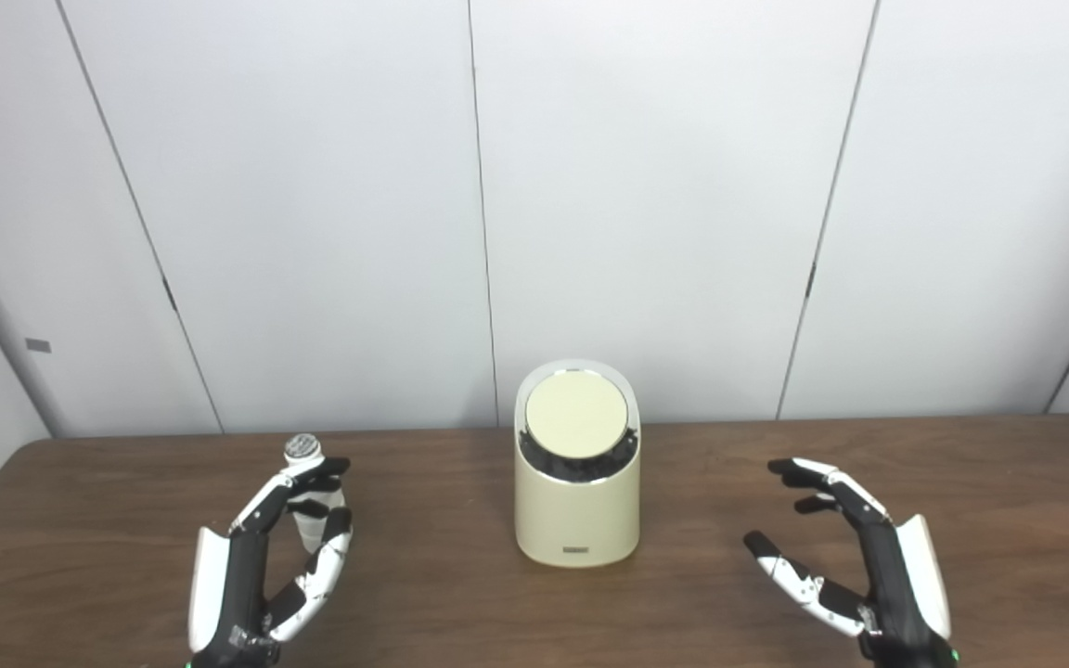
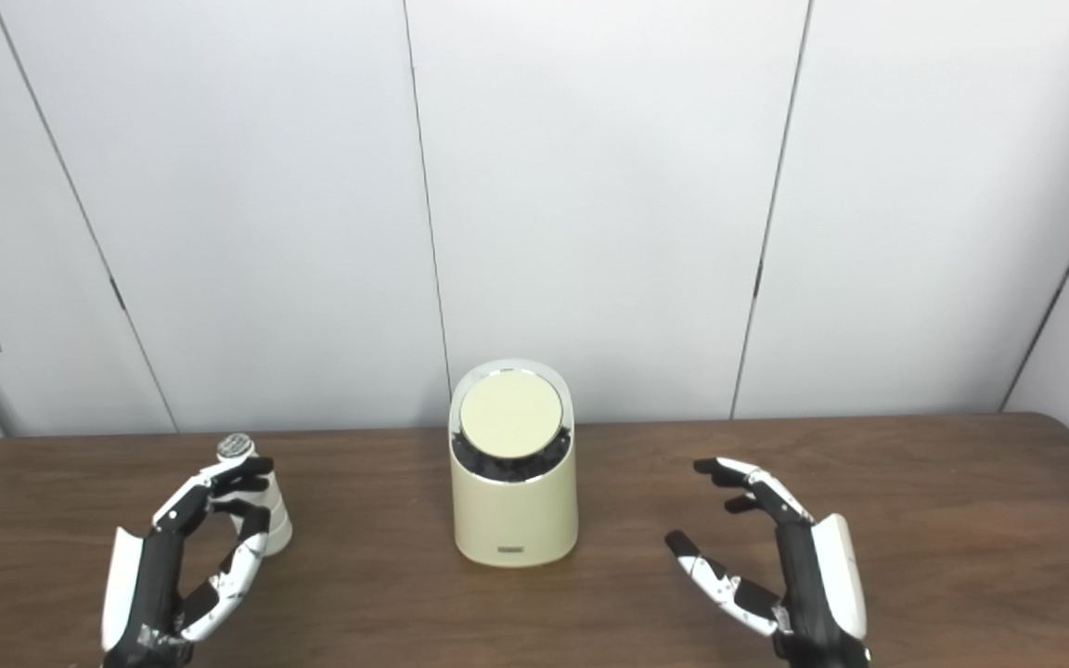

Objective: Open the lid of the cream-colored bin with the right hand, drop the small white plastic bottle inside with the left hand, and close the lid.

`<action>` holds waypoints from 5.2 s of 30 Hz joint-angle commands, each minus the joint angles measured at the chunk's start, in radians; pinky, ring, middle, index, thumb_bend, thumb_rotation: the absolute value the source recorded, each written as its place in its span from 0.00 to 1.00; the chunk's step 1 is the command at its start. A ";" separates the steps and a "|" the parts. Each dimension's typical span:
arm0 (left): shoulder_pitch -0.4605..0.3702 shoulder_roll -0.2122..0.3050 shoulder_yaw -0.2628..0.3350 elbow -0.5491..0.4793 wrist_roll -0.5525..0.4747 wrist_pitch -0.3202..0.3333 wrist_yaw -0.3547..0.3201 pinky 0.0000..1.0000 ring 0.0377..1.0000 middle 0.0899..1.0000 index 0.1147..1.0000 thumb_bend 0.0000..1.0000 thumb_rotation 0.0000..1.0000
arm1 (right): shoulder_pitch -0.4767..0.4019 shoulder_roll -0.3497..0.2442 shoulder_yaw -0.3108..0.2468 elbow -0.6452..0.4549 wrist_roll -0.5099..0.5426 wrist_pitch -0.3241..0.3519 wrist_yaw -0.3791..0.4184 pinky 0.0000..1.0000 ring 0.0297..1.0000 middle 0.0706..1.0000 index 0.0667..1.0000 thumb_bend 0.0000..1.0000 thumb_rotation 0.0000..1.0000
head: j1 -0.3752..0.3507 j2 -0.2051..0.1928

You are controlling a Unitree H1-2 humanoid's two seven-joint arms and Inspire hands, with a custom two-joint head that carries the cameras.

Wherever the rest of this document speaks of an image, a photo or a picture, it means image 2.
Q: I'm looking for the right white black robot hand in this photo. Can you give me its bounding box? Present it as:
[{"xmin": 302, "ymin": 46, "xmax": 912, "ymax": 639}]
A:
[{"xmin": 664, "ymin": 456, "xmax": 872, "ymax": 668}]

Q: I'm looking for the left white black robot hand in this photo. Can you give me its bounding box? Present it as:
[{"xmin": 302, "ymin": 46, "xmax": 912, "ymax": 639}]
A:
[{"xmin": 100, "ymin": 455, "xmax": 276, "ymax": 668}]

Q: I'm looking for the small white plastic bottle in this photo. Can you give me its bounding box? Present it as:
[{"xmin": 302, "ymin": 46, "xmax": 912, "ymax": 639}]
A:
[{"xmin": 216, "ymin": 434, "xmax": 294, "ymax": 556}]

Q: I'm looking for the cream round bin lid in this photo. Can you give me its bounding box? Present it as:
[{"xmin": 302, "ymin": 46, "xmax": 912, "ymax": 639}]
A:
[{"xmin": 458, "ymin": 369, "xmax": 565, "ymax": 458}]

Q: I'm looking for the cream-colored bin body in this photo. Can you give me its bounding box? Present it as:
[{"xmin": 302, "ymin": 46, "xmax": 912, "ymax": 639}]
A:
[{"xmin": 449, "ymin": 359, "xmax": 580, "ymax": 568}]

